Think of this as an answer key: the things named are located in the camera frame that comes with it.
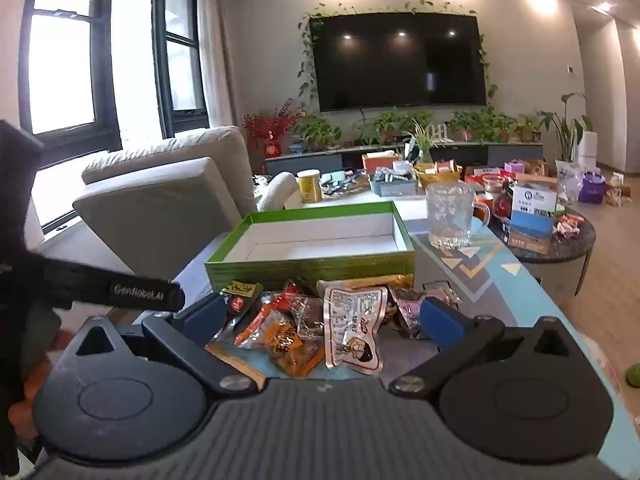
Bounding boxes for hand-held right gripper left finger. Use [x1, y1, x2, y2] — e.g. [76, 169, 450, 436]
[65, 292, 256, 397]

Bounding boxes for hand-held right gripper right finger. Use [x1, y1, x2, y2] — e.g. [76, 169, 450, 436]
[390, 296, 577, 400]

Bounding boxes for pink label dark snack packet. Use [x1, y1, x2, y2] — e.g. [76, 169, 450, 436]
[390, 287, 432, 342]

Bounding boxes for green cardboard box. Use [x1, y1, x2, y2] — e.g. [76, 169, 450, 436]
[204, 200, 417, 292]

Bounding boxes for black yellow snack packet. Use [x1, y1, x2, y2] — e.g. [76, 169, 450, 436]
[220, 280, 264, 328]

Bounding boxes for brown stick snack packet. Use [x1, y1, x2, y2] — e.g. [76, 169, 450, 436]
[205, 342, 266, 391]

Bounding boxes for silver cartoon face snack packet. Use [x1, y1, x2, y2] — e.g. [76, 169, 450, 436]
[322, 284, 390, 375]

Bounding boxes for red clear snack packet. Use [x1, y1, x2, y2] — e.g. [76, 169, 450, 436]
[260, 282, 326, 332]

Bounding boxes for beige sofa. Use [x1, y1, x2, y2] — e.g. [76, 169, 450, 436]
[72, 125, 301, 286]

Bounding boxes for clear glass mug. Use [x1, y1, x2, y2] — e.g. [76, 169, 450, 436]
[425, 181, 493, 251]

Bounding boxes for orange mug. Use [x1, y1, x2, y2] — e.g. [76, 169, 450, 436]
[472, 195, 496, 226]

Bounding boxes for dark round coffee table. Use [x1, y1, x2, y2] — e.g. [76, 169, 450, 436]
[487, 210, 598, 311]

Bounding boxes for blue white carton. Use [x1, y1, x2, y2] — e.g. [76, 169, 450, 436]
[510, 175, 558, 238]

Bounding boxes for grey blue basket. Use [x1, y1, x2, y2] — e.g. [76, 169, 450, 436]
[369, 167, 420, 197]

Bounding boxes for yellow woven basket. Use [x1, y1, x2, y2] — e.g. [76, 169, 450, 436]
[415, 162, 463, 188]

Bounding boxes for white round table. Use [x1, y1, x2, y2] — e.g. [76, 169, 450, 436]
[284, 175, 481, 223]

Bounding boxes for red candy packets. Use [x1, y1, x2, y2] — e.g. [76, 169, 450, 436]
[555, 214, 586, 239]

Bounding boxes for yellow can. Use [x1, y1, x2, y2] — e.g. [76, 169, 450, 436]
[296, 169, 323, 204]

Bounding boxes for orange box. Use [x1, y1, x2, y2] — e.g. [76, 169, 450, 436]
[361, 152, 403, 176]

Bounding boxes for spider plant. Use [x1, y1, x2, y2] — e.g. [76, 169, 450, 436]
[405, 120, 441, 163]

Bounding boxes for white plastic bag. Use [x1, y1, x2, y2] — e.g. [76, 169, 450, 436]
[556, 160, 583, 201]

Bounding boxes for grey television cabinet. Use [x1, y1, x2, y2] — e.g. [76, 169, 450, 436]
[265, 141, 545, 176]

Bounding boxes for purple gift bag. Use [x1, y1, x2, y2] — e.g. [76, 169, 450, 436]
[579, 171, 607, 205]

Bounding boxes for red flower arrangement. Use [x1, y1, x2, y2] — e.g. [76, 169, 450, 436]
[242, 99, 306, 173]

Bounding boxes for green potted plant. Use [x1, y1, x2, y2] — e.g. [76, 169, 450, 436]
[295, 114, 342, 152]
[515, 115, 543, 143]
[367, 111, 433, 146]
[446, 106, 518, 143]

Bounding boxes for tall leafy potted plant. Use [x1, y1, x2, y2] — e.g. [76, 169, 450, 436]
[537, 92, 593, 163]

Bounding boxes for white air purifier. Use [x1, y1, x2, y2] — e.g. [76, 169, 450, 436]
[577, 130, 601, 168]

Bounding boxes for black framed window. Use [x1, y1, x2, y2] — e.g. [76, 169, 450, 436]
[151, 0, 211, 136]
[0, 0, 126, 241]

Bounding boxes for beige curtain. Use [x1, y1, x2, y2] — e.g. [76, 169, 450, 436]
[197, 0, 241, 131]

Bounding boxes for wall television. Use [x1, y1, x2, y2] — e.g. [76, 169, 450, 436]
[309, 12, 488, 113]

